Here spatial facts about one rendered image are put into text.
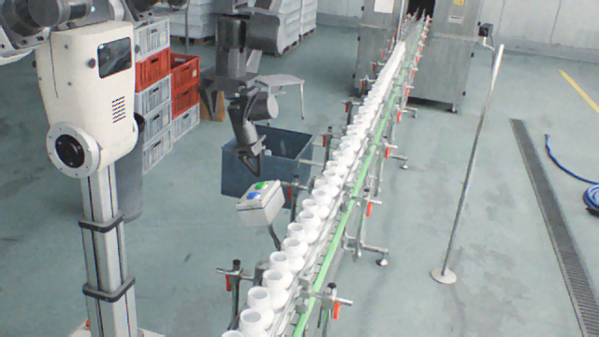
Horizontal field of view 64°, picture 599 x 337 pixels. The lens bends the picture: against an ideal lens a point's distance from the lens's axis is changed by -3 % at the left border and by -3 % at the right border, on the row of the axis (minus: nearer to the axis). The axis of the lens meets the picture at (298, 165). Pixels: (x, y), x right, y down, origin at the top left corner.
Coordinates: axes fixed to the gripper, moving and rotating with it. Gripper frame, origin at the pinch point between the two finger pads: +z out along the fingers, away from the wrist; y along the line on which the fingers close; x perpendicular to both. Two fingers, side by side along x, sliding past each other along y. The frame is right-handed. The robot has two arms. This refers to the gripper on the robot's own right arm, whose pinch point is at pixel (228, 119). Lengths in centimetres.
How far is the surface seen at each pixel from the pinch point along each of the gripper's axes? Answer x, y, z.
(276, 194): 28.0, 2.9, 29.6
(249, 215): 18.7, -1.2, 32.3
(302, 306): -6.7, 20.3, 35.1
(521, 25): 1060, 213, 80
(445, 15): 509, 45, 26
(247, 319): -24.5, 14.6, 25.5
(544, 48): 1057, 269, 119
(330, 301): -7.1, 26.0, 31.7
